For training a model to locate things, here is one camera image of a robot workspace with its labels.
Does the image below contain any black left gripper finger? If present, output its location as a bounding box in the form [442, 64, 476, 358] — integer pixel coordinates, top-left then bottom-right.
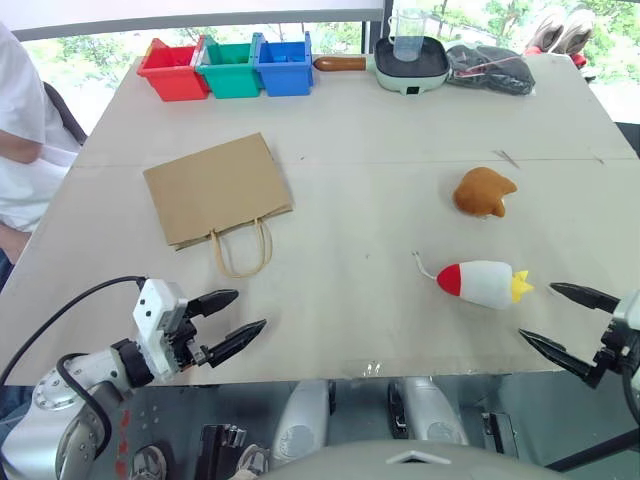
[187, 288, 241, 319]
[199, 319, 268, 369]

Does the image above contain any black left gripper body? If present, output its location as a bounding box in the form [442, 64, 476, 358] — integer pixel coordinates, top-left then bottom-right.
[159, 298, 211, 374]

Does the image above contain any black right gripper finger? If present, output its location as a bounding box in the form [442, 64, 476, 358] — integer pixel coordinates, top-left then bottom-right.
[517, 327, 601, 389]
[548, 281, 622, 316]

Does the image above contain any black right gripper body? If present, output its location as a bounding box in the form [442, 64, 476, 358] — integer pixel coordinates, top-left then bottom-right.
[593, 319, 632, 390]

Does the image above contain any black plastic bag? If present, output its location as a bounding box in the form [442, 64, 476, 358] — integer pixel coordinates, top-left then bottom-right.
[443, 43, 537, 97]

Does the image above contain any white red rocket plush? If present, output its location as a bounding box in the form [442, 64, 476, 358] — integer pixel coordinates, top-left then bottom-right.
[411, 251, 535, 310]

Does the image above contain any silver robot leg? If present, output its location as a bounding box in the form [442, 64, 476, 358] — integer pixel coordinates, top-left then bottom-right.
[269, 379, 336, 469]
[387, 376, 469, 447]

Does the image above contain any brown plush toy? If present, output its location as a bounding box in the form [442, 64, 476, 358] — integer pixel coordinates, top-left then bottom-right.
[452, 166, 518, 219]

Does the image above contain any grey robot torso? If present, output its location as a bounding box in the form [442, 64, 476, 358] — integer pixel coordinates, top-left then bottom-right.
[264, 439, 551, 480]

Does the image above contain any green plastic bin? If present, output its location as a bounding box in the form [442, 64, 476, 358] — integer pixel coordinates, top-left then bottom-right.
[194, 34, 264, 99]

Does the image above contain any red plastic bin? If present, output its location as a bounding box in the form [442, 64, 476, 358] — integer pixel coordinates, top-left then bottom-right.
[137, 38, 211, 103]

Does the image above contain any blue plastic bin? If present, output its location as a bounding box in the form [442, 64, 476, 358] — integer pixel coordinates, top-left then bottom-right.
[253, 31, 315, 97]

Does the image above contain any black chair back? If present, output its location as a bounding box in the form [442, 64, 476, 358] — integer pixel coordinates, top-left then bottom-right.
[42, 81, 89, 147]

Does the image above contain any grey sneaker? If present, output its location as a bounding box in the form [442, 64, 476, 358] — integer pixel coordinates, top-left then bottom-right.
[523, 8, 567, 56]
[559, 7, 599, 69]

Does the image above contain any person in white shirt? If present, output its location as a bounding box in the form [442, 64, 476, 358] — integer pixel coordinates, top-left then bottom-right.
[0, 19, 84, 281]

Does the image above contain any clear plastic measuring cup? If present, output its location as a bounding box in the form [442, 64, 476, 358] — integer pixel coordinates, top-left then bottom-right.
[387, 8, 427, 62]

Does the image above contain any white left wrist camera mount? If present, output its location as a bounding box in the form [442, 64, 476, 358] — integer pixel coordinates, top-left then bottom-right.
[131, 278, 190, 387]

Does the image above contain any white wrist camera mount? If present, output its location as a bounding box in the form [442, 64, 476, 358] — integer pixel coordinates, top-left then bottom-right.
[610, 288, 640, 335]
[131, 278, 190, 387]

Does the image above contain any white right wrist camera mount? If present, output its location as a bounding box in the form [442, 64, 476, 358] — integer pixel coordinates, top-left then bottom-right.
[610, 288, 640, 335]

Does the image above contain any brown paper bag with handles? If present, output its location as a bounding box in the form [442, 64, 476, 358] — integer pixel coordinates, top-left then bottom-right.
[142, 132, 296, 280]

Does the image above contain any mint frying pan, brown handle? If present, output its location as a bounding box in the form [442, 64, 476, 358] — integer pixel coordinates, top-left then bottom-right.
[313, 37, 450, 98]

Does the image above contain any grey window frame bar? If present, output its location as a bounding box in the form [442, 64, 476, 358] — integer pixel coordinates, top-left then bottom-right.
[9, 6, 386, 42]

